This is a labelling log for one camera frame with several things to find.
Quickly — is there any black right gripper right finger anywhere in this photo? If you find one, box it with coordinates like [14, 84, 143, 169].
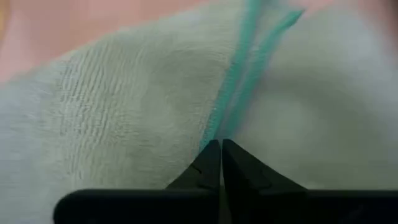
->
[221, 138, 398, 224]

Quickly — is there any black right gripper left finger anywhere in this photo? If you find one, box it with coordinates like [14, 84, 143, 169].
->
[53, 139, 222, 224]

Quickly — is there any pale green teal-edged towel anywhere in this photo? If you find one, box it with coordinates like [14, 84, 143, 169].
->
[0, 0, 398, 224]

